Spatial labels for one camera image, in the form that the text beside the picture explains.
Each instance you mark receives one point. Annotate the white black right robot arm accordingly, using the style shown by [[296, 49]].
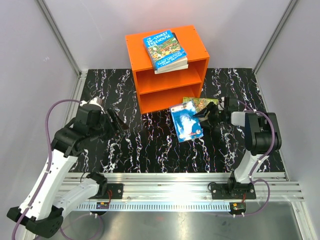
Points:
[[262, 138]]

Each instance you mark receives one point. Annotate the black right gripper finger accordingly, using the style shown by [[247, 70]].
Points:
[[207, 124], [206, 112]]

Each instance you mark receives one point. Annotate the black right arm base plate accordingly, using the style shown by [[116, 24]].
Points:
[[224, 191]]

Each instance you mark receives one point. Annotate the orange wooden shelf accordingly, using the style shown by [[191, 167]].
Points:
[[156, 92]]

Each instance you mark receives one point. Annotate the blue 26-Storey Treehouse book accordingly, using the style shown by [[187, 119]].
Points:
[[154, 39]]

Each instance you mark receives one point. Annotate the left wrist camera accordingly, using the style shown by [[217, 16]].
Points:
[[95, 101]]

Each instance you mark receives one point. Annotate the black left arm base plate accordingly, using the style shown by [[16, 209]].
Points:
[[110, 190]]

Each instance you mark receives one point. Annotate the dark Tale of Two Cities book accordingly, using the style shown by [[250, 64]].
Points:
[[168, 55]]

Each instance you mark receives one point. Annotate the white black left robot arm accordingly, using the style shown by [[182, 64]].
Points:
[[43, 212]]

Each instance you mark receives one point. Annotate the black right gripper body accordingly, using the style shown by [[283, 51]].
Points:
[[216, 115]]

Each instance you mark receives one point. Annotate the aluminium front rail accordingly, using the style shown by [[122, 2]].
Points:
[[193, 187]]

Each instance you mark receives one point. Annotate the blue back-cover book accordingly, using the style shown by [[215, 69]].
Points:
[[187, 126]]

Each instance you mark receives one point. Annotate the green 65-Storey Treehouse book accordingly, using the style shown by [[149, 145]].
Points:
[[200, 103]]

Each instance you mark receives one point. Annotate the white slotted cable duct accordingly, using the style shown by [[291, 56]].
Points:
[[153, 206]]

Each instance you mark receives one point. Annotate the small circuit board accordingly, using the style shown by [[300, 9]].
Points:
[[102, 205], [238, 207]]

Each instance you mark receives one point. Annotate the right small circuit board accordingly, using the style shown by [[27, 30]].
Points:
[[238, 207]]

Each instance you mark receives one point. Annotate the left small circuit board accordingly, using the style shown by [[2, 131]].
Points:
[[102, 205]]

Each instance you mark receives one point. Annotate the left aluminium frame post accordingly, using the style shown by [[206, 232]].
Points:
[[58, 35]]

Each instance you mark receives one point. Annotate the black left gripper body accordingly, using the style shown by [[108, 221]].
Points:
[[105, 129]]

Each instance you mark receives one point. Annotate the aluminium frame post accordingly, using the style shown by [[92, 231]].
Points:
[[277, 31], [58, 35]]

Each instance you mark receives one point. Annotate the right aluminium frame post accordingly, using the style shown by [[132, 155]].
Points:
[[277, 31]]

